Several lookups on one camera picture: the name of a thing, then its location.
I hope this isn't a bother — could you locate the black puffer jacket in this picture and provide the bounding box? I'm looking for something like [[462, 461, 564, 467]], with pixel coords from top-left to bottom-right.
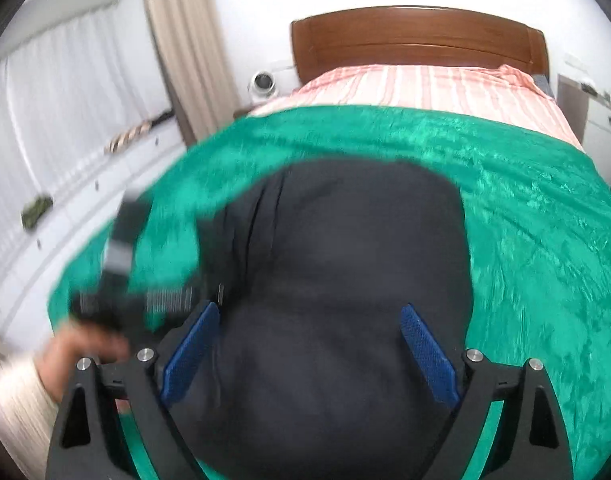
[[173, 158, 473, 479]]

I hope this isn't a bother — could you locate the cream sweater left forearm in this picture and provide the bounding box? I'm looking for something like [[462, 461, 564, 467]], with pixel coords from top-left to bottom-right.
[[0, 358, 61, 480]]

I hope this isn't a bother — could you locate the person left hand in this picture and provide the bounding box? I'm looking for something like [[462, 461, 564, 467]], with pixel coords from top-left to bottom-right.
[[34, 321, 130, 403]]

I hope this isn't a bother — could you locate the white low drawer cabinet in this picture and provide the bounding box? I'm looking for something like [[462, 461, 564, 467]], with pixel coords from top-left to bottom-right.
[[0, 114, 187, 351]]

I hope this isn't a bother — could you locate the small green object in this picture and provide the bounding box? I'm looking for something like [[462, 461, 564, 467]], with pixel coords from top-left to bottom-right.
[[21, 195, 54, 232]]

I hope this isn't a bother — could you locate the green velvet bedspread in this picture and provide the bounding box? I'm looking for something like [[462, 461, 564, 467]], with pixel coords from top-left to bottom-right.
[[47, 105, 611, 479]]

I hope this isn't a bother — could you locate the white sheer curtain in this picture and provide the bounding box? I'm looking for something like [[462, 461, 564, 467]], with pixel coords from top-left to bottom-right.
[[0, 0, 170, 268]]

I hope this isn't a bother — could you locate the pink striped bed sheet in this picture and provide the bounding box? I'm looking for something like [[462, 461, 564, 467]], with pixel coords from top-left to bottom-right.
[[251, 64, 582, 148]]

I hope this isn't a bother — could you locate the beige curtain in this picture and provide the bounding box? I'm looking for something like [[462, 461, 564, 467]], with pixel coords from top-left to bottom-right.
[[145, 0, 239, 144]]

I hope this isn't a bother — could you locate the white bedside cabinet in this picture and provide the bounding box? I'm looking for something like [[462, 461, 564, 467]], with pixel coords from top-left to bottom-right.
[[557, 75, 611, 185]]

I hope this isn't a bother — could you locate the brown wooden headboard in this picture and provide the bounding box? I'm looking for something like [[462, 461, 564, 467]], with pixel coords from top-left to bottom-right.
[[290, 6, 549, 84]]

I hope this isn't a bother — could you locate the braided rope item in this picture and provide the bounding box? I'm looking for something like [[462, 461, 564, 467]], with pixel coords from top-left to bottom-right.
[[104, 120, 152, 155]]

